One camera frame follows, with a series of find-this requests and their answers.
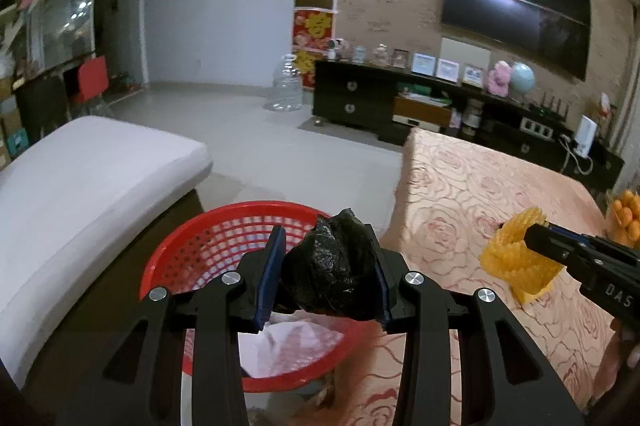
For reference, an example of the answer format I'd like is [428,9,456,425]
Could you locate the black plastic bag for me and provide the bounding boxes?
[273,209,385,321]

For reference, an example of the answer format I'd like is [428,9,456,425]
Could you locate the white paper sheet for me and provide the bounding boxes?
[238,310,346,378]

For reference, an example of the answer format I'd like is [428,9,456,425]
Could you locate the yellow foam fruit net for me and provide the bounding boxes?
[480,207,563,306]

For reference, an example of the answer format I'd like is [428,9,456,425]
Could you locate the person right hand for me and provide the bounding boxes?
[592,319,640,402]

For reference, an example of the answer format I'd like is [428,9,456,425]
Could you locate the glass bowl of oranges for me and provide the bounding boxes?
[605,189,640,250]

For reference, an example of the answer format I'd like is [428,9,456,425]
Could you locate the red plastic mesh basket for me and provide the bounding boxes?
[139,199,381,395]

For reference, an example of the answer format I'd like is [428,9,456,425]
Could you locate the rose pattern tablecloth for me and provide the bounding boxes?
[324,127,622,426]

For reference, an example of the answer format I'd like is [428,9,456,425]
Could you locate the white router box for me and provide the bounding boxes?
[574,115,598,159]

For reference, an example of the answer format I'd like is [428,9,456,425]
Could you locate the large clear water jug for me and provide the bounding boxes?
[269,54,303,112]

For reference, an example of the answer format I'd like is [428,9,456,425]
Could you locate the black tv cabinet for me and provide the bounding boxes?
[312,60,624,192]

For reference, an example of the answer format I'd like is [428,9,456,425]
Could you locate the light blue globe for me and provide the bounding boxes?
[510,62,536,102]

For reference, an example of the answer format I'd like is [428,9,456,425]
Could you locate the white cushioned sofa seat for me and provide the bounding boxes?
[1,116,213,386]

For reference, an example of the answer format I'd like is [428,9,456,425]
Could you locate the pink plush toy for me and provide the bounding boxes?
[486,60,512,98]

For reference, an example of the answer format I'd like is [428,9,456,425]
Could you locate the blue framed picture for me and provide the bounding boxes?
[411,53,437,76]

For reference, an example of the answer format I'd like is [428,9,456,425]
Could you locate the red yellow festive poster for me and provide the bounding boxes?
[292,7,334,90]

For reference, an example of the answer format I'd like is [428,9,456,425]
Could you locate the red chair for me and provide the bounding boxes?
[74,56,108,105]

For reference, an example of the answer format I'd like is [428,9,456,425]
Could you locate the stacked cardboard boxes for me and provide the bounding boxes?
[0,76,29,171]

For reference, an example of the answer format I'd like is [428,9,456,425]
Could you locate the wall mounted black television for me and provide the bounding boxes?
[442,0,591,81]

